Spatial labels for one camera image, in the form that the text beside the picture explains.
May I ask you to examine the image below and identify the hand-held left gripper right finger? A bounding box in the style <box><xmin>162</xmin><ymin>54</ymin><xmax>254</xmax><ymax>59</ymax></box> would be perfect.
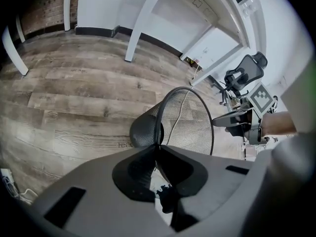
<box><xmin>155</xmin><ymin>144</ymin><xmax>257</xmax><ymax>237</ymax></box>

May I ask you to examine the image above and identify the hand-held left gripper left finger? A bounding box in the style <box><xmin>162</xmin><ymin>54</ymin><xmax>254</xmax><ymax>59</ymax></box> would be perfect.
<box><xmin>31</xmin><ymin>145</ymin><xmax>174</xmax><ymax>237</ymax></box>

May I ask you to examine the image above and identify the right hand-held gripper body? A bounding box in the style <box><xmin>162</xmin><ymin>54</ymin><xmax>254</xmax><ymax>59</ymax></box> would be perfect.
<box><xmin>240</xmin><ymin>82</ymin><xmax>276</xmax><ymax>146</ymax></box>

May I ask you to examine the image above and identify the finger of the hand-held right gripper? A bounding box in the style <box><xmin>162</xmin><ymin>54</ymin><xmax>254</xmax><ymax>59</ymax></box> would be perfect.
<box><xmin>211</xmin><ymin>108</ymin><xmax>253</xmax><ymax>128</ymax></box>

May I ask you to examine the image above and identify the black mesh waste bin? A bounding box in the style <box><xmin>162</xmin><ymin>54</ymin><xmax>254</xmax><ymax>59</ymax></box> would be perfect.
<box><xmin>129</xmin><ymin>86</ymin><xmax>214</xmax><ymax>158</ymax></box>

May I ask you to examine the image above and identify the black office chair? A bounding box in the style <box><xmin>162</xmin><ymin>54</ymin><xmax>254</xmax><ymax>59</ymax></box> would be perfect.
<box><xmin>212</xmin><ymin>51</ymin><xmax>269</xmax><ymax>106</ymax></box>

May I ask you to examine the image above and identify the white power strip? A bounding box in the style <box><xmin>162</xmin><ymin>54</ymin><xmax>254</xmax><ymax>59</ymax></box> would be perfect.
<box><xmin>0</xmin><ymin>168</ymin><xmax>14</xmax><ymax>197</ymax></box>

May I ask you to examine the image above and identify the white table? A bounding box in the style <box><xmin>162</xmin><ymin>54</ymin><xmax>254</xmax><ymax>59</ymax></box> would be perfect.
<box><xmin>124</xmin><ymin>0</ymin><xmax>267</xmax><ymax>87</ymax></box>

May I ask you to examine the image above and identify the dark desk with white legs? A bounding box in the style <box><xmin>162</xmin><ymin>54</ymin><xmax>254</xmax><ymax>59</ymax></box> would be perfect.
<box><xmin>1</xmin><ymin>0</ymin><xmax>74</xmax><ymax>77</ymax></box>

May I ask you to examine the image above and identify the long white cable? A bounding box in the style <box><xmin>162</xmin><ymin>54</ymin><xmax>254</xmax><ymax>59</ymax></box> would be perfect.
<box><xmin>169</xmin><ymin>64</ymin><xmax>202</xmax><ymax>145</ymax></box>

